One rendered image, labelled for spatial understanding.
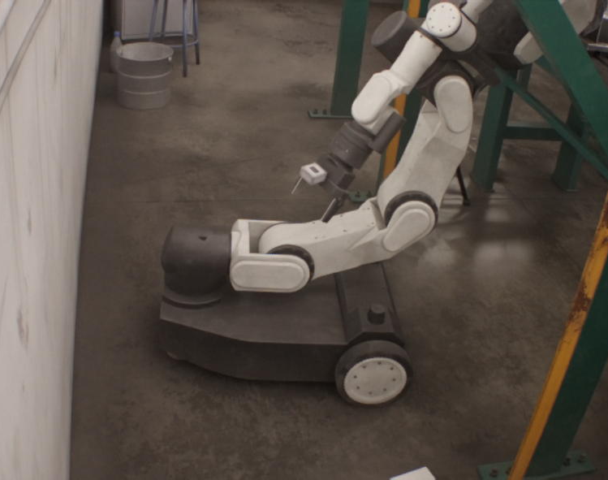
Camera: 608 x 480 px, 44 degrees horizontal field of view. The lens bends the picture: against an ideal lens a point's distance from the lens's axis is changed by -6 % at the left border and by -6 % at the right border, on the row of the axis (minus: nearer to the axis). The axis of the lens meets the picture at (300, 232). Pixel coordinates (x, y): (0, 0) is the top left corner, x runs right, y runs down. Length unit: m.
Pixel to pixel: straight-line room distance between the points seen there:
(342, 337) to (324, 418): 0.22
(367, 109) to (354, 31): 1.94
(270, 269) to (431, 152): 0.50
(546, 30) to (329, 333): 1.06
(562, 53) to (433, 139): 0.66
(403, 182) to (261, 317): 0.51
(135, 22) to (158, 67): 0.91
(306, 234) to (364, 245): 0.16
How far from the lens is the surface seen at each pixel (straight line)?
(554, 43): 1.35
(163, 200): 2.94
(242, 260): 2.02
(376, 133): 1.75
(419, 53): 1.72
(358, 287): 2.20
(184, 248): 2.05
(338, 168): 1.75
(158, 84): 3.69
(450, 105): 1.89
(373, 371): 2.03
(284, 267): 2.03
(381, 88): 1.71
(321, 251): 2.06
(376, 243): 2.02
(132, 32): 4.55
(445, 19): 1.69
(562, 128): 2.68
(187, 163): 3.21
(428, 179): 2.00
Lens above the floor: 1.43
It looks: 31 degrees down
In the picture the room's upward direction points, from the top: 6 degrees clockwise
